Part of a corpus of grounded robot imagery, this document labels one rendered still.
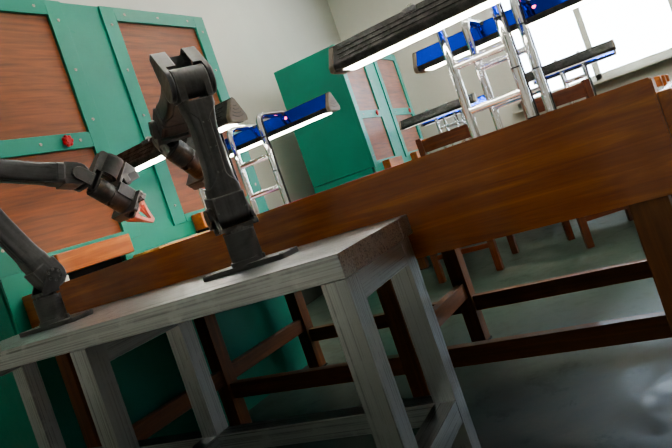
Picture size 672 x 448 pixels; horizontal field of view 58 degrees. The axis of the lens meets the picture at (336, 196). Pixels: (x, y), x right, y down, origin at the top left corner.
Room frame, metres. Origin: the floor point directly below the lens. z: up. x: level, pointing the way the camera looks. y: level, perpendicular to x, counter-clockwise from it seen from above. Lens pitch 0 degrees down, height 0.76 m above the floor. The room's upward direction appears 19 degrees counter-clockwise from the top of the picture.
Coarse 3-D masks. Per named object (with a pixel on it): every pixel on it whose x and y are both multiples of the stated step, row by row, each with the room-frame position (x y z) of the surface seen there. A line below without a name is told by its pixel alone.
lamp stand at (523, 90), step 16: (496, 16) 1.49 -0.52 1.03; (448, 48) 1.56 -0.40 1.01; (496, 48) 1.50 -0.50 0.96; (512, 48) 1.48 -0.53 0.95; (448, 64) 1.57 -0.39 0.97; (464, 64) 1.55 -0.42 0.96; (512, 64) 1.49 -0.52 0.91; (464, 96) 1.56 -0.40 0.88; (512, 96) 1.50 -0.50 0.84; (528, 96) 1.48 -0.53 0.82; (464, 112) 1.57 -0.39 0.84; (528, 112) 1.49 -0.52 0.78
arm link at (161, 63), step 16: (192, 48) 1.22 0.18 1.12; (160, 64) 1.17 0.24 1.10; (176, 64) 1.23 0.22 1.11; (208, 64) 1.18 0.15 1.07; (160, 80) 1.19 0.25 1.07; (160, 96) 1.32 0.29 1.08; (176, 96) 1.15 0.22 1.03; (160, 112) 1.34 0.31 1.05; (176, 112) 1.32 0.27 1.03; (160, 128) 1.37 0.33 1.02; (176, 128) 1.38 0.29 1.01
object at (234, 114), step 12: (216, 108) 1.76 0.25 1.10; (228, 108) 1.73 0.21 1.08; (240, 108) 1.76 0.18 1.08; (228, 120) 1.72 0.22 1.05; (240, 120) 1.75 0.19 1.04; (144, 144) 1.94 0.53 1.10; (120, 156) 2.00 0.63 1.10; (132, 156) 1.95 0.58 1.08; (144, 156) 1.91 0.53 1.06; (156, 156) 1.88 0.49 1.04
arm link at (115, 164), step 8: (104, 152) 1.63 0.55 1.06; (96, 160) 1.61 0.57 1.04; (104, 160) 1.63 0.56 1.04; (112, 160) 1.63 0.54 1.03; (120, 160) 1.65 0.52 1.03; (80, 168) 1.56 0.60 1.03; (96, 168) 1.60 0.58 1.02; (104, 168) 1.62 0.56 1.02; (112, 168) 1.63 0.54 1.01; (120, 168) 1.65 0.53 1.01; (80, 176) 1.55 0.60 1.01; (88, 176) 1.56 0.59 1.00; (112, 176) 1.63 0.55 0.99; (88, 184) 1.56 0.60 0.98
